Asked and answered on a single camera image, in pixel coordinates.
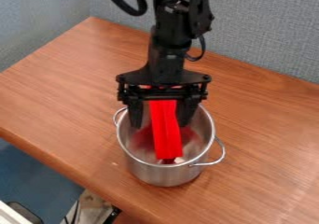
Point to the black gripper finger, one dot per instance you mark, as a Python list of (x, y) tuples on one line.
[(187, 108), (135, 113)]

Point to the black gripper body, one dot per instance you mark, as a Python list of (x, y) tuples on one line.
[(163, 79)]

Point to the red plastic block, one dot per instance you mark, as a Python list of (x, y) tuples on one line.
[(166, 130)]

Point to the stainless steel pot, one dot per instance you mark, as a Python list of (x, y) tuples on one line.
[(203, 150)]

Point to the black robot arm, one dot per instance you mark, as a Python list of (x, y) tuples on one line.
[(183, 20)]

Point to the white black object at corner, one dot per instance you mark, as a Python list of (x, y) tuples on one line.
[(14, 213)]

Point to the metal table leg bracket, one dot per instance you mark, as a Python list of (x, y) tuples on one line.
[(91, 210)]

